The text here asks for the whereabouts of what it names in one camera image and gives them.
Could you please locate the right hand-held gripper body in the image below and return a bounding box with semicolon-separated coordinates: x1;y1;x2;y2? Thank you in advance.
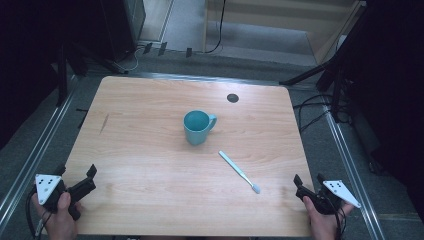
295;179;362;216

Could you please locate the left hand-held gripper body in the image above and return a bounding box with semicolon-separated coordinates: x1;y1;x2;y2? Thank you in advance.
35;173;98;222

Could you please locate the light blue toothbrush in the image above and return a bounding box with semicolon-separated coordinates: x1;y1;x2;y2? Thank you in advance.
218;150;262;195

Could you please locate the teal ceramic mug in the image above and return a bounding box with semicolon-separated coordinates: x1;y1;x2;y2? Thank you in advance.
183;109;218;146

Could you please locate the person's left hand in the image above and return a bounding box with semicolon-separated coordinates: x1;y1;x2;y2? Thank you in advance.
31;191;84;240

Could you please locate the person's right hand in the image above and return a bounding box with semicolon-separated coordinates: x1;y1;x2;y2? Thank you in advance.
302;195;355;240

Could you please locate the black metal stand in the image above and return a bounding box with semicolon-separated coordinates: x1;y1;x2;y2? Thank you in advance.
279;54;349;124
55;41;70;108

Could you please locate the black tripod leg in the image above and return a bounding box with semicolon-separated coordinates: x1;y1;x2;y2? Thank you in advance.
66;41;130;76

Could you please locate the black curtain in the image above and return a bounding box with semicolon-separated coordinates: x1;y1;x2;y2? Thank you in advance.
0;0;108;151
333;0;424;221

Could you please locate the beige wooden shelf unit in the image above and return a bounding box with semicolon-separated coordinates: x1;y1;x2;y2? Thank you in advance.
201;0;368;66

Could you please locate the black cabinet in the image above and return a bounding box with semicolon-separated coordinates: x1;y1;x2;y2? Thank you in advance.
98;0;147;62

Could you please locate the aluminium floor rail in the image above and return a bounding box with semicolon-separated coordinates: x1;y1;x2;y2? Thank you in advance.
320;98;388;240
77;71;288;87
0;75;80;231

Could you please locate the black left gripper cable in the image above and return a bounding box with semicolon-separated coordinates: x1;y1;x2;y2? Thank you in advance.
25;188;54;240

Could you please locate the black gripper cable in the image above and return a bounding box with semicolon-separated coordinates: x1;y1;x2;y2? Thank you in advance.
25;188;54;240
332;204;348;240

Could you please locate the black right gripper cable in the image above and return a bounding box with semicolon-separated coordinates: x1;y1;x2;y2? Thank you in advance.
332;204;348;240

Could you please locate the black floor cables bundle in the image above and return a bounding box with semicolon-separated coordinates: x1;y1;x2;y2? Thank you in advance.
292;93;351;133

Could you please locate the white floor cable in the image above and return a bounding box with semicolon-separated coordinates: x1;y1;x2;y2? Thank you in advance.
119;45;140;73

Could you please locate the black hanging cable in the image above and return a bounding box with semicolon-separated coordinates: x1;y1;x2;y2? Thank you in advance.
203;0;228;55

